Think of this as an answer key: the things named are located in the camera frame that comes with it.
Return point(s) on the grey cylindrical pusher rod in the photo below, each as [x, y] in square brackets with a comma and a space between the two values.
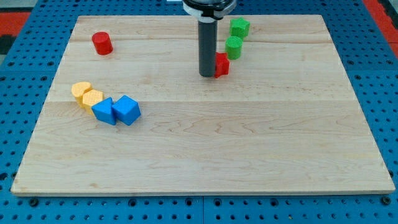
[207, 39]

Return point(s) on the black white robot flange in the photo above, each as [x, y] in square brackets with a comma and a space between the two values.
[208, 11]

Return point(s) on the red star block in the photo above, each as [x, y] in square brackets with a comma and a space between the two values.
[222, 65]

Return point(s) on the green star block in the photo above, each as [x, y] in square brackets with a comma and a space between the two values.
[239, 27]

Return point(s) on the green cylinder block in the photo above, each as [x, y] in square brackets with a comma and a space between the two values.
[233, 47]

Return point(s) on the red cylinder block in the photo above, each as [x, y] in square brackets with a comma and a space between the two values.
[102, 43]

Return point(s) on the blue cube block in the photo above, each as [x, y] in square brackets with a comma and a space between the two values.
[126, 110]

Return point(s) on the light wooden board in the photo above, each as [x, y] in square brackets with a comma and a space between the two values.
[284, 121]

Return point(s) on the blue triangle block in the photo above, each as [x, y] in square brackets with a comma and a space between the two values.
[103, 111]

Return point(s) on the yellow hexagon block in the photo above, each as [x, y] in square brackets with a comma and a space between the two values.
[91, 98]

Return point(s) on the yellow heart block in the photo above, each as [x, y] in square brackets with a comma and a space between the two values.
[79, 89]

